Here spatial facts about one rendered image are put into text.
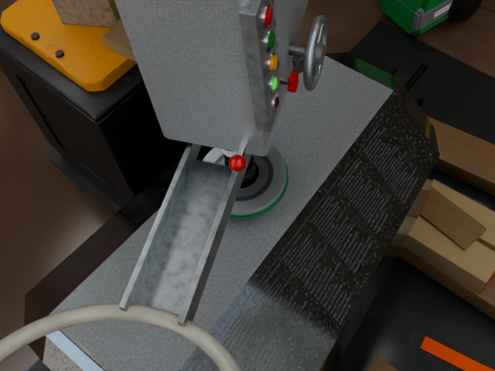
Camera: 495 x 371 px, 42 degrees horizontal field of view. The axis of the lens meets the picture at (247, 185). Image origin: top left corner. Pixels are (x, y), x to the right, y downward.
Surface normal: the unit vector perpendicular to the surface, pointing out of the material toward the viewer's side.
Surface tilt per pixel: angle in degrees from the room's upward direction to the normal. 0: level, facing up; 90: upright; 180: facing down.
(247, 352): 45
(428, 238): 0
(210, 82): 90
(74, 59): 0
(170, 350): 0
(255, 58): 90
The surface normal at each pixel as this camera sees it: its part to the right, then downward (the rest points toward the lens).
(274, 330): 0.49, -0.04
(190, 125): -0.28, 0.84
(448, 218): -0.11, -0.52
